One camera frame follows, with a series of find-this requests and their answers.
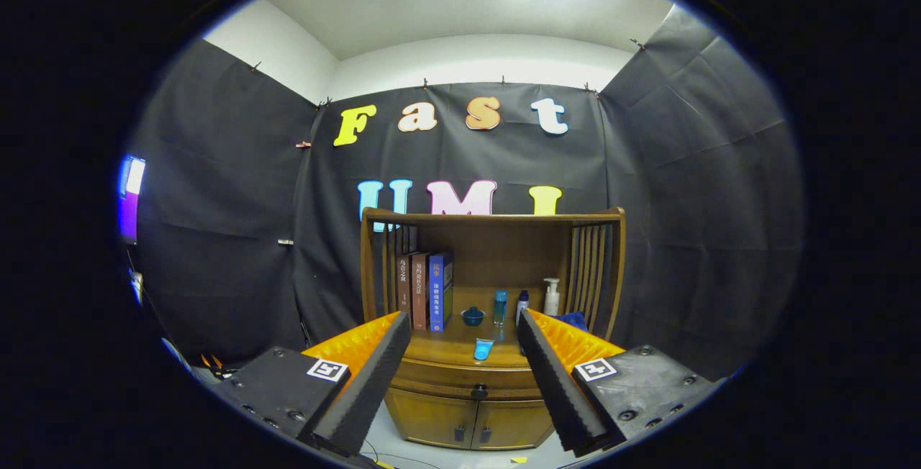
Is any dark brown book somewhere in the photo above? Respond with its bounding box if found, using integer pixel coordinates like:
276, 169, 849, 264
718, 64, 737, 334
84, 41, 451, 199
397, 253, 414, 315

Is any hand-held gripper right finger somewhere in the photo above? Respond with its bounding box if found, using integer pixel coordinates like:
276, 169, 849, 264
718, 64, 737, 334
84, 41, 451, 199
517, 309, 724, 455

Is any wooden cabinet door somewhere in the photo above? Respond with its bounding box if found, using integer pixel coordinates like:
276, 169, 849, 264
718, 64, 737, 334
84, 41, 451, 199
473, 397, 555, 450
385, 388, 479, 450

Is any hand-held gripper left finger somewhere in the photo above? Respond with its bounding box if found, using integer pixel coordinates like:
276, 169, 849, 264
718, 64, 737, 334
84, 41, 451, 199
209, 311, 412, 457

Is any lit monitor screen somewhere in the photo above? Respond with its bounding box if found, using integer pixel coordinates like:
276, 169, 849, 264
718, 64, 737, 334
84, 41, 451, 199
117, 155, 147, 245

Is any wooden drawer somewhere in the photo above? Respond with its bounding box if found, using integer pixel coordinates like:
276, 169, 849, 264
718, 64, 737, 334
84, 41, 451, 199
389, 360, 551, 401

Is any wooden countertop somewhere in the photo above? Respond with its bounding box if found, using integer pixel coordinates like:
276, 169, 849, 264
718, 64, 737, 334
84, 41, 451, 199
407, 304, 530, 369

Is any blue book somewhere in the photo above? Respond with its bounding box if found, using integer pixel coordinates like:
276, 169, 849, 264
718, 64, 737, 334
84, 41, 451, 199
429, 252, 455, 333

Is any black backdrop cloth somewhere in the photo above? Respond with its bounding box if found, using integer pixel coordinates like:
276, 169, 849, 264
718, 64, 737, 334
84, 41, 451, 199
122, 5, 805, 383

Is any wooden cabinet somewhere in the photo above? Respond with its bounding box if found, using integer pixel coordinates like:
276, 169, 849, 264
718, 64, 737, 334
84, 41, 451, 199
360, 206, 627, 450

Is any reddish brown book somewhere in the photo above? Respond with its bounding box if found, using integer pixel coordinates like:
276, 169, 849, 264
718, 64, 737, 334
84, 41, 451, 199
411, 252, 432, 332

